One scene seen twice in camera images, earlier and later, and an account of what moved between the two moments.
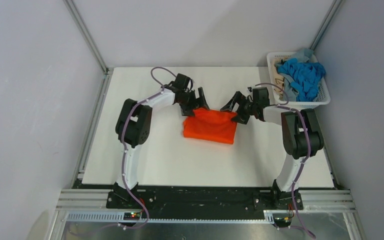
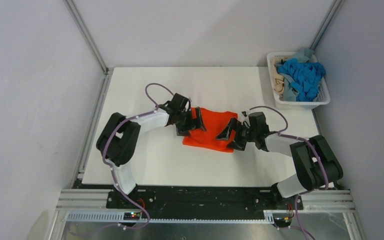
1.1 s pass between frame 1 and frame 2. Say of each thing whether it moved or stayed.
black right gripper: moved
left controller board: stayed
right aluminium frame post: stayed
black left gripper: moved
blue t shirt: stayed
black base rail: stayed
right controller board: stayed
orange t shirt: moved
